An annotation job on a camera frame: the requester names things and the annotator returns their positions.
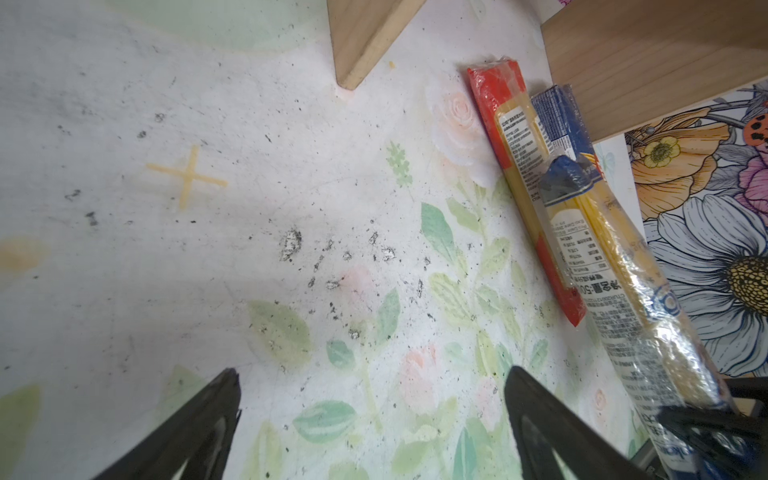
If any blue gold spaghetti bag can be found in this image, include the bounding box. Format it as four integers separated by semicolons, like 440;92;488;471
539;155;736;479

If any blue Barilla spaghetti box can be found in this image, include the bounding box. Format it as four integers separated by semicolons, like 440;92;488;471
532;84;604;178

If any wooden two-tier shelf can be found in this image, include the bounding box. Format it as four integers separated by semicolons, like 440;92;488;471
327;1;767;140

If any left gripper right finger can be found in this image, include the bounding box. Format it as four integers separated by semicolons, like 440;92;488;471
504;366;647;480

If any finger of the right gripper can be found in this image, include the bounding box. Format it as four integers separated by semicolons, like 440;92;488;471
658;407;767;479
725;377;768;404

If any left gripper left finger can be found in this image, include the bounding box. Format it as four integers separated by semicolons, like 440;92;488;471
97;368;241;479

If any red clear spaghetti bag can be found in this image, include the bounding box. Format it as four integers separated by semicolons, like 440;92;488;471
467;58;587;326

